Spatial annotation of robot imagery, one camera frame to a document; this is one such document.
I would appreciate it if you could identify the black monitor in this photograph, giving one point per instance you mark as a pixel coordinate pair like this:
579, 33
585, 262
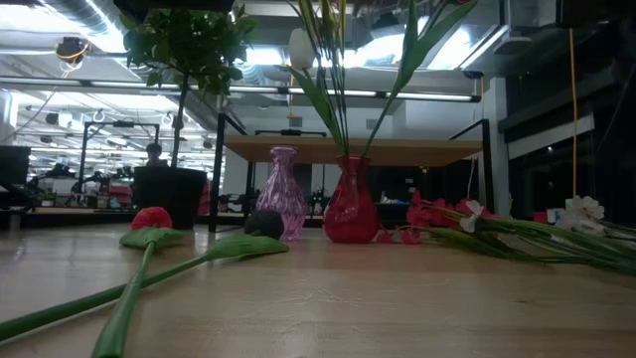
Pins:
14, 164

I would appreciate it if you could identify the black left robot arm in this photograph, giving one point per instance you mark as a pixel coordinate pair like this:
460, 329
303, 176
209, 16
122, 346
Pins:
174, 5

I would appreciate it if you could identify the black metal shelf frame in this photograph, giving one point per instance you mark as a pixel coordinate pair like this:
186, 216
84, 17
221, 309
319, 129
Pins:
217, 159

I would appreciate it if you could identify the red glass vase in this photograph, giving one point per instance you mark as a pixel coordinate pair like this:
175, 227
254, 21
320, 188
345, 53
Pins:
350, 214

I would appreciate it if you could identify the black background rig frame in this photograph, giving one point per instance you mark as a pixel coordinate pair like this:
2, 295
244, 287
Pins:
121, 124

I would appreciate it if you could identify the black horizontal bar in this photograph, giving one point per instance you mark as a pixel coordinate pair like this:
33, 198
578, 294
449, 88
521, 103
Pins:
290, 132

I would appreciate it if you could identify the long ceiling light bar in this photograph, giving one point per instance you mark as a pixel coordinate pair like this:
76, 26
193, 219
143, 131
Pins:
437, 95

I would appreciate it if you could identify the purple ribbed glass vase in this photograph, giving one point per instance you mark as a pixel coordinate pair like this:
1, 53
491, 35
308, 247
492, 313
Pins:
280, 199

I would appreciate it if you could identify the white artificial tulip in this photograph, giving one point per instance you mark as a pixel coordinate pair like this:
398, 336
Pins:
301, 50

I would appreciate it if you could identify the person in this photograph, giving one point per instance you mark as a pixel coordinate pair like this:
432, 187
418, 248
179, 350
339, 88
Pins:
154, 154

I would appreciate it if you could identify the dark-budded artificial tulip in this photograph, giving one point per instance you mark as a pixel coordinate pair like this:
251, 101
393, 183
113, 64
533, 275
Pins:
243, 246

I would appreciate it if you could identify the potted green tree, black pot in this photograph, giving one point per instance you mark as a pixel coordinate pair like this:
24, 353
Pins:
199, 35

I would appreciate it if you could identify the red flower spray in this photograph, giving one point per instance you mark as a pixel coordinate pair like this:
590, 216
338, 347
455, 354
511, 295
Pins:
422, 214

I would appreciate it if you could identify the wooden shelf board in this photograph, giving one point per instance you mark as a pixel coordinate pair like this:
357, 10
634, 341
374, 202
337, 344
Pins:
422, 151

